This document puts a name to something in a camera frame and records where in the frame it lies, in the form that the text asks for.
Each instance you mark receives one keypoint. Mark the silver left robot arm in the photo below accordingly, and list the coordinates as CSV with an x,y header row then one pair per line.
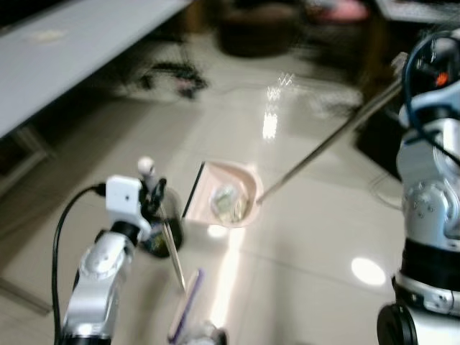
x,y
100,280

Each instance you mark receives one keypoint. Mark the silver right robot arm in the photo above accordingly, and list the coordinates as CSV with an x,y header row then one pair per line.
x,y
424,187

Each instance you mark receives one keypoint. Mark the black round bin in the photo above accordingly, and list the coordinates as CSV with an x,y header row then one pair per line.
x,y
157,243

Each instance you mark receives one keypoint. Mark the black box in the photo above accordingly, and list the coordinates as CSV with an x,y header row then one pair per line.
x,y
377,144

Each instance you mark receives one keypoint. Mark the pink cushion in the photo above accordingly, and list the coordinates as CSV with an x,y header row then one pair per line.
x,y
345,8

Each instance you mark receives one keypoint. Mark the black office chair base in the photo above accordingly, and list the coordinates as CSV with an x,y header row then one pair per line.
x,y
172,75

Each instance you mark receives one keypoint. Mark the long white table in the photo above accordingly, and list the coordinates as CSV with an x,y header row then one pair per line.
x,y
65,50

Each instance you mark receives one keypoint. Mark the dark round stool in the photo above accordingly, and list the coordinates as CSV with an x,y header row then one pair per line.
x,y
251,32

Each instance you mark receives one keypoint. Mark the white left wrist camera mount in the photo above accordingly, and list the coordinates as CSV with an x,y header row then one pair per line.
x,y
122,195

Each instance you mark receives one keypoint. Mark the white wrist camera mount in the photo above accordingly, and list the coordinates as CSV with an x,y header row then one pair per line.
x,y
122,195
442,100

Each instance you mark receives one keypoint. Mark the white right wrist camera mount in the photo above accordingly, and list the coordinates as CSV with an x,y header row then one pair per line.
x,y
442,100

